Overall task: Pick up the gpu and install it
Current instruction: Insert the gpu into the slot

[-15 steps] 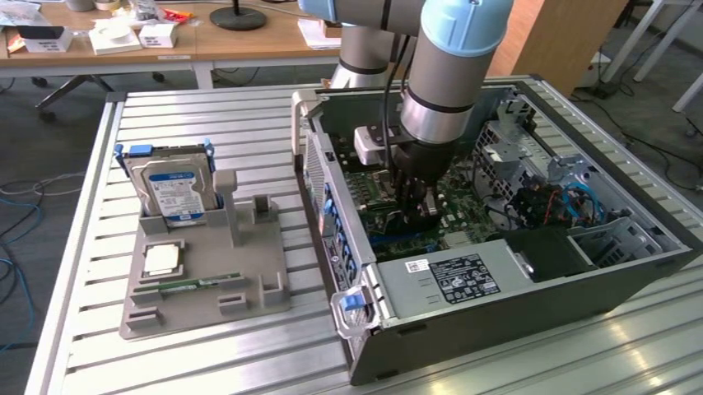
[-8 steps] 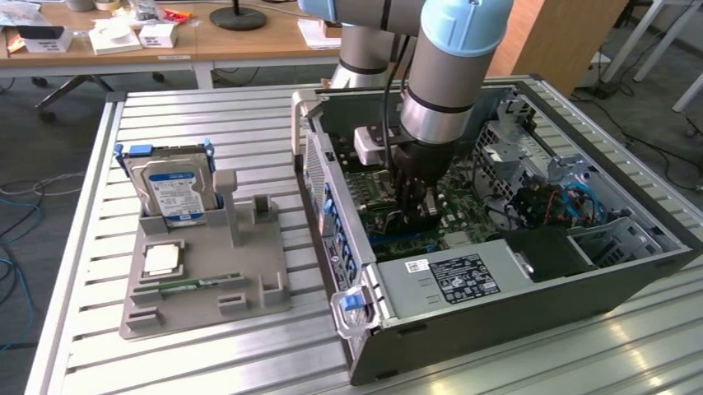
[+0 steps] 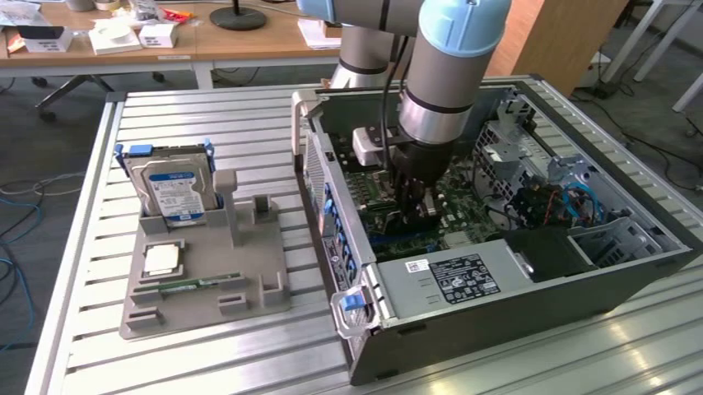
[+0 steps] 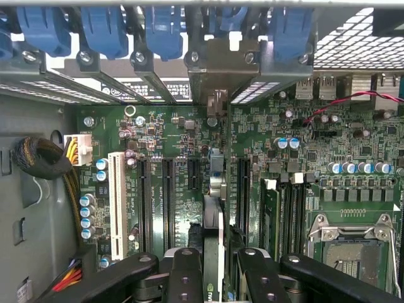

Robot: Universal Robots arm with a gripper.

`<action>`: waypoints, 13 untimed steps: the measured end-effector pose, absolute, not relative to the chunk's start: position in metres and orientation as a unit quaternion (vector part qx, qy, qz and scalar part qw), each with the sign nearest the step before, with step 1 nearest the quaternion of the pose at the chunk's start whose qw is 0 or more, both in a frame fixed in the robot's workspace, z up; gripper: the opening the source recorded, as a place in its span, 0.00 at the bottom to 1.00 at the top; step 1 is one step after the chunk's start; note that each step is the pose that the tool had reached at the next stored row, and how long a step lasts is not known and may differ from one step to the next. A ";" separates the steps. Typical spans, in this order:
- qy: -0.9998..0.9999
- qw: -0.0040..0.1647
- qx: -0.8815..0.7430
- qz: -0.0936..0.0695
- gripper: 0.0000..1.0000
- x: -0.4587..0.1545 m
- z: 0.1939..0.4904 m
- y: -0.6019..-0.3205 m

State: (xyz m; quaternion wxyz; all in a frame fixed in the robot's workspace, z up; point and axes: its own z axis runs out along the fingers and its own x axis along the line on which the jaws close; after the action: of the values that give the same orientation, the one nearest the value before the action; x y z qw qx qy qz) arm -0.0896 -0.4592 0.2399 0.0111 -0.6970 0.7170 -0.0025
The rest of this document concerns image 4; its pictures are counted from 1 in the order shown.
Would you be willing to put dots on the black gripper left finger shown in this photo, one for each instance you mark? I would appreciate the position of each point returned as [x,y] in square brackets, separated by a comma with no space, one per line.
[184,277]

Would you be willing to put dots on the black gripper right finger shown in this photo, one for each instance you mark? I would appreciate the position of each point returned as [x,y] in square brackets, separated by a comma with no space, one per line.
[262,277]

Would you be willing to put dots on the long black expansion slot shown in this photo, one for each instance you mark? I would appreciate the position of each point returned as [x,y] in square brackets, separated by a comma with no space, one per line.
[243,195]
[144,205]
[168,205]

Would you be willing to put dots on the CPU socket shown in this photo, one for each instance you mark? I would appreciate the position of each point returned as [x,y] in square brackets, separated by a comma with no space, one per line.
[350,252]

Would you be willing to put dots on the white expansion slot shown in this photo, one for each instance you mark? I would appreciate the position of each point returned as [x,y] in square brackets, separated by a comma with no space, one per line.
[117,205]

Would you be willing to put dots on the short black expansion slot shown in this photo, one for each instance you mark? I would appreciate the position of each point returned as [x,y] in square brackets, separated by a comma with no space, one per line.
[193,173]

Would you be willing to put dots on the metal locking lever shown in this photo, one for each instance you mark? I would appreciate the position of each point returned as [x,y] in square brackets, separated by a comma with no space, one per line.
[394,259]

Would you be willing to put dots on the green motherboard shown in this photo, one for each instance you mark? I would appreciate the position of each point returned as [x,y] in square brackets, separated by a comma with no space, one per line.
[176,126]

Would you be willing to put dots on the grey power supply unit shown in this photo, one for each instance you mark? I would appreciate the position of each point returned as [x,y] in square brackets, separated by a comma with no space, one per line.
[31,221]

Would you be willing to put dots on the white power connector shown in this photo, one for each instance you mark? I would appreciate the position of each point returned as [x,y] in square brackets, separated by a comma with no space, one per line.
[82,148]

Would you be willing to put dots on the open black PC case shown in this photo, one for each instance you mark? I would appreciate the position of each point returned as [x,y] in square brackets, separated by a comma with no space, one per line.
[347,47]

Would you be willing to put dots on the blue card retention clip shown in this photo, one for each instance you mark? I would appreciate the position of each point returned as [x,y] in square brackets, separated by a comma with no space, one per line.
[164,31]
[292,31]
[4,41]
[44,28]
[232,17]
[104,31]

